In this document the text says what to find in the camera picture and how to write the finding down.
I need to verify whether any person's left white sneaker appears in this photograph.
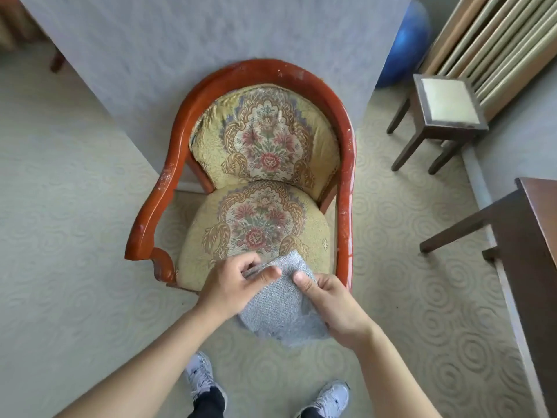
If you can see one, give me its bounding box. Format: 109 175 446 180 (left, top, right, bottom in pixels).
185 352 228 405

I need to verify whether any person's right white sneaker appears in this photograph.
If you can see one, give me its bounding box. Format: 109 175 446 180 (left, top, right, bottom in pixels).
296 380 350 418

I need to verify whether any dark wooden cushioned stool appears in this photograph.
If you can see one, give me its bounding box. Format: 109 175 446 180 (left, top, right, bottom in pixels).
386 74 490 175

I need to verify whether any person's left forearm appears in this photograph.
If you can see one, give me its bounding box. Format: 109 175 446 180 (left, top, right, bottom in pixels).
54 305 227 418

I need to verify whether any person's left black trouser leg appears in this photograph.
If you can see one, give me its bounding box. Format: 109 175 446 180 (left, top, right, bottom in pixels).
188 386 227 418

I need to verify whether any grey cloth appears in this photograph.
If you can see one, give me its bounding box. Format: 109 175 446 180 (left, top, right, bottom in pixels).
235 250 331 348

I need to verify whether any dark brown wooden table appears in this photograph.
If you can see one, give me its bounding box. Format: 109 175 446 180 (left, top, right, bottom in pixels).
419 177 557 418

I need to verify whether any red wooden floral armchair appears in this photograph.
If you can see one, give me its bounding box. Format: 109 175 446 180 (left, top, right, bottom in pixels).
125 59 357 294

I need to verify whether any person's white sneaker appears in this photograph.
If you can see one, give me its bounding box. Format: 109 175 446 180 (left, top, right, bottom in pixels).
185 352 228 405
296 380 350 418

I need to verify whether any blue exercise ball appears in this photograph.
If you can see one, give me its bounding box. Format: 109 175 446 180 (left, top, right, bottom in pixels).
375 0 432 88

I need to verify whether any person's right forearm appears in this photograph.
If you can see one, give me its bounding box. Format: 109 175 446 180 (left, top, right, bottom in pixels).
353 325 442 418

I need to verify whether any person's right hand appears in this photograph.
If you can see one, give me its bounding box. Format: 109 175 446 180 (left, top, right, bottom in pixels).
292 271 378 351

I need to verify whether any beige radiator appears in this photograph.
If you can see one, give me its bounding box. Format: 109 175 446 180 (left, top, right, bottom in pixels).
420 0 557 122

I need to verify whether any person's left hand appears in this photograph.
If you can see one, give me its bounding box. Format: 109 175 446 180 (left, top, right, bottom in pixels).
194 252 282 322

